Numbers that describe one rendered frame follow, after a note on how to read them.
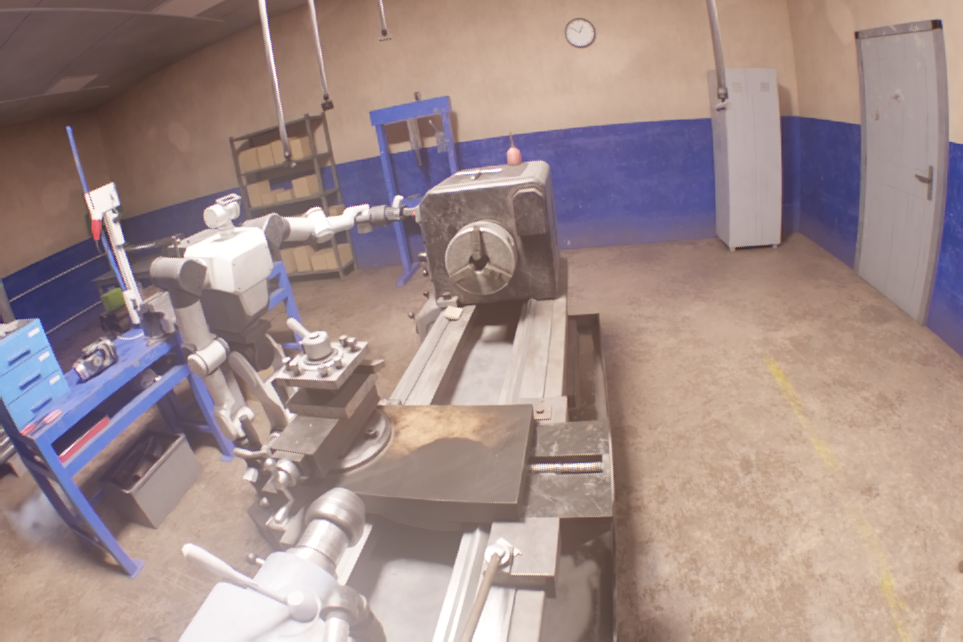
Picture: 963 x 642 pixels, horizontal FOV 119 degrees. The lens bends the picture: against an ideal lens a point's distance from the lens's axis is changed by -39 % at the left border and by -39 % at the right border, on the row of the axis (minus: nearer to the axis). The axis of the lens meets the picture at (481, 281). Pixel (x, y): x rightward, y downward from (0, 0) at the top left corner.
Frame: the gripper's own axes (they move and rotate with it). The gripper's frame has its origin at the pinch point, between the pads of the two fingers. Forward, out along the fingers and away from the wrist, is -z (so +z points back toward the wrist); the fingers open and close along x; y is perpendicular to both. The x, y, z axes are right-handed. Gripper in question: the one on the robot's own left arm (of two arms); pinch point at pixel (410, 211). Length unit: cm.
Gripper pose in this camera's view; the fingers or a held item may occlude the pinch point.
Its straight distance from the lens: 200.0
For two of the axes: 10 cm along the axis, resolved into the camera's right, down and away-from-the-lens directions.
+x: -1.8, 3.7, -9.1
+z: -9.7, 0.8, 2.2
